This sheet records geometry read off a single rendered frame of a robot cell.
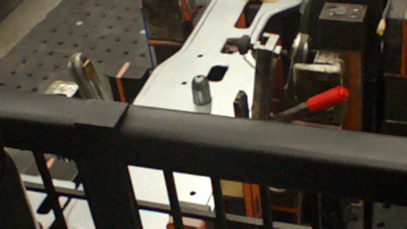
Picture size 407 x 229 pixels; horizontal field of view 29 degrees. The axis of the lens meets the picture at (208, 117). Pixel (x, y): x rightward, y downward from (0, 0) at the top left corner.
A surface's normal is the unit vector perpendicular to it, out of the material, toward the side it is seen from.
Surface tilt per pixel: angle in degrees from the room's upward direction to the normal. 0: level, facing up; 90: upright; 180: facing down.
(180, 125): 0
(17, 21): 0
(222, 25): 0
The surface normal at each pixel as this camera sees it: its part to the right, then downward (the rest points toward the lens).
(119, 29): -0.11, -0.78
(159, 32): -0.32, 0.62
